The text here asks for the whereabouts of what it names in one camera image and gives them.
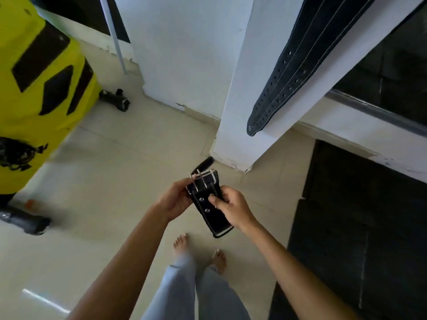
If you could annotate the person's left foot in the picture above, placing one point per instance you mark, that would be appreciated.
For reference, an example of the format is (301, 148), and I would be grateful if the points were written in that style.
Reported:
(180, 244)

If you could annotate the black floor mat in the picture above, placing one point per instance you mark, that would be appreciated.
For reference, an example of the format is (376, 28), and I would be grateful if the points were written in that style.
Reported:
(360, 236)

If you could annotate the yellow punching bag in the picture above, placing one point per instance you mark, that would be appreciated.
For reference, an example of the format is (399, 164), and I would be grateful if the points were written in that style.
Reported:
(36, 96)

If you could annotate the person's left thumb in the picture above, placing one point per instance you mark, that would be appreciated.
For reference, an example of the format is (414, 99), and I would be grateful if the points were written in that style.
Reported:
(185, 183)

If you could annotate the person's foot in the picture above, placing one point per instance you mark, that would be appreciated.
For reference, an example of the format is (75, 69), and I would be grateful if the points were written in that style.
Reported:
(219, 261)
(180, 244)

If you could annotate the person's right leg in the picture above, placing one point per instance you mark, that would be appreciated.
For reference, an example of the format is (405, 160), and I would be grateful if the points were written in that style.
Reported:
(218, 296)

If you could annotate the person's right thumb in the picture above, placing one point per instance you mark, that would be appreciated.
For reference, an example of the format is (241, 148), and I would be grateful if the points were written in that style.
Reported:
(218, 201)

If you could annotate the person's right hand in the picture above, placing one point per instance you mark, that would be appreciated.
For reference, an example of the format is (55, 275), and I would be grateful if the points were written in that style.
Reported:
(237, 209)

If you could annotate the long black perforated belt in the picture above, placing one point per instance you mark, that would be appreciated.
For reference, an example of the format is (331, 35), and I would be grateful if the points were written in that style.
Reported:
(300, 66)

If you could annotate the person's right forearm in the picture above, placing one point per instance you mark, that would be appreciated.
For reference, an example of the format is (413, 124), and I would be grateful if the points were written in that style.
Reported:
(293, 276)

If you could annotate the black belt with buckle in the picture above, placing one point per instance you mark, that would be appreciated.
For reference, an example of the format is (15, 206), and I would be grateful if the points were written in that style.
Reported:
(208, 204)

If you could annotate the silver metal rail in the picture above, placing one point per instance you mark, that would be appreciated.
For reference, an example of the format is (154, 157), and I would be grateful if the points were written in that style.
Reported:
(373, 111)

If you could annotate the dark grey cylindrical bar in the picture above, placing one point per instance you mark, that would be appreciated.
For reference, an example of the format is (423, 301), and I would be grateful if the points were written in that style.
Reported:
(25, 220)

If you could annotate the person's left leg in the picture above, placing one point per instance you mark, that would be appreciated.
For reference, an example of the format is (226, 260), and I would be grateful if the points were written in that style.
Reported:
(175, 289)

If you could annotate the person's leg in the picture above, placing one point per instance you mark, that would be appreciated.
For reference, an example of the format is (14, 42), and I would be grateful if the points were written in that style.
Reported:
(218, 296)
(175, 289)

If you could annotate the white metal pole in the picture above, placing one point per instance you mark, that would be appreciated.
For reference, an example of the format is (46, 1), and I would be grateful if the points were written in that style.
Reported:
(113, 33)

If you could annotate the person's left hand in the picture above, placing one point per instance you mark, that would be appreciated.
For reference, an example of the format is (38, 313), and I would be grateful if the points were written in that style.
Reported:
(171, 199)

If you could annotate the person's left forearm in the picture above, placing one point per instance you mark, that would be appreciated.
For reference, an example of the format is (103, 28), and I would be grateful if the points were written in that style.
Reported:
(123, 273)

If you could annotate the person's right foot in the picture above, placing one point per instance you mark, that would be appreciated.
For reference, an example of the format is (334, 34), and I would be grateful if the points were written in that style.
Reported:
(219, 261)

